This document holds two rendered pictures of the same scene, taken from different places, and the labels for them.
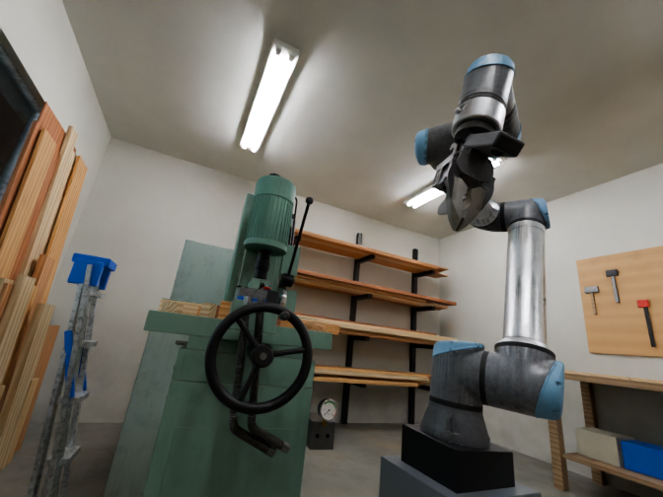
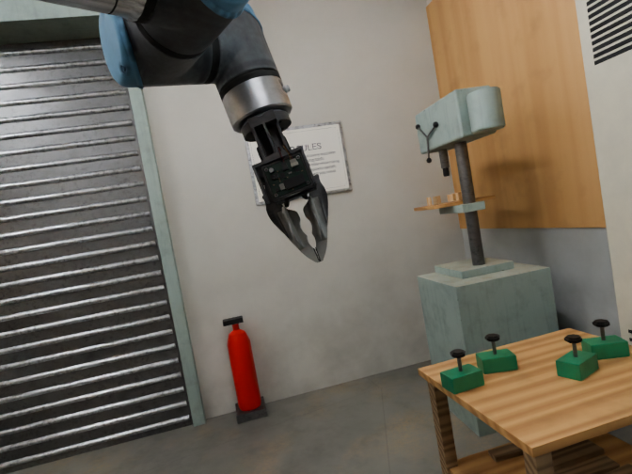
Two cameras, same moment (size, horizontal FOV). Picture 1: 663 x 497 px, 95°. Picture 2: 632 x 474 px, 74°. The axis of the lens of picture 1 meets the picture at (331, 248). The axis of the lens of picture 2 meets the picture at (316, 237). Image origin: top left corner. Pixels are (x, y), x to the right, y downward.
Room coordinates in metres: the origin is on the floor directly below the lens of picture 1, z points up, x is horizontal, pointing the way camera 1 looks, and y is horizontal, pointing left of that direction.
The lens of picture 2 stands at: (1.07, -0.08, 1.13)
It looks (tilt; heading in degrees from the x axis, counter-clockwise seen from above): 3 degrees down; 192
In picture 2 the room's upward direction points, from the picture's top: 10 degrees counter-clockwise
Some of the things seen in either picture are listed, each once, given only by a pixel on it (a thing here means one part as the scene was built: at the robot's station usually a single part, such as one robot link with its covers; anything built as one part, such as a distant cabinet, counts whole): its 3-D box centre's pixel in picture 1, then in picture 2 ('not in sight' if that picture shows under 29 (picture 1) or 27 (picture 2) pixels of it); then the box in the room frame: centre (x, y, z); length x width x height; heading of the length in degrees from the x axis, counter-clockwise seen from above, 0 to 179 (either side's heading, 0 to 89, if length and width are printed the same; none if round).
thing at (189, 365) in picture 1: (241, 361); not in sight; (1.32, 0.31, 0.76); 0.57 x 0.45 x 0.09; 20
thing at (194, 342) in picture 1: (249, 346); not in sight; (1.15, 0.25, 0.82); 0.40 x 0.21 x 0.04; 110
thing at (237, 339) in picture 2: not in sight; (243, 366); (-1.29, -1.17, 0.30); 0.19 x 0.18 x 0.60; 24
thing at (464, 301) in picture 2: not in sight; (478, 255); (-1.15, 0.25, 0.79); 0.62 x 0.48 x 1.58; 21
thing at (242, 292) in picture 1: (257, 295); not in sight; (1.02, 0.23, 0.99); 0.13 x 0.11 x 0.06; 110
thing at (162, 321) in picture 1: (246, 331); not in sight; (1.10, 0.26, 0.87); 0.61 x 0.30 x 0.06; 110
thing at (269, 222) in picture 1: (270, 217); not in sight; (1.21, 0.27, 1.35); 0.18 x 0.18 x 0.31
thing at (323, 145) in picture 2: not in sight; (299, 162); (-1.61, -0.68, 1.48); 0.64 x 0.02 x 0.46; 114
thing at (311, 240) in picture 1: (364, 319); not in sight; (3.80, -0.50, 1.20); 2.71 x 0.56 x 2.40; 114
